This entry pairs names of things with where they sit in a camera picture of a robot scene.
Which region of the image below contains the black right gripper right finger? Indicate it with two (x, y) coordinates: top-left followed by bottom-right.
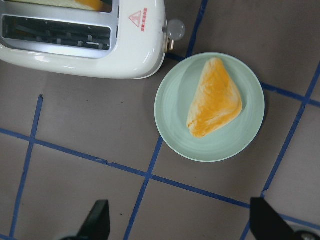
(250, 197), (294, 240)

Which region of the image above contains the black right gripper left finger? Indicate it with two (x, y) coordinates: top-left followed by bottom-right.
(76, 200), (111, 240)

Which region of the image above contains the white two-slot toaster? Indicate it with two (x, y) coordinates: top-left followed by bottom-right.
(0, 0), (186, 79)

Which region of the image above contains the bread slice in toaster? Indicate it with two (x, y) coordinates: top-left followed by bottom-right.
(14, 0), (104, 12)

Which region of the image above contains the light green plate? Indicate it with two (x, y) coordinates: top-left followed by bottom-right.
(154, 52), (265, 163)

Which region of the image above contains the triangular bread on plate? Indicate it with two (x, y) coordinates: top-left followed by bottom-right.
(186, 57), (243, 138)

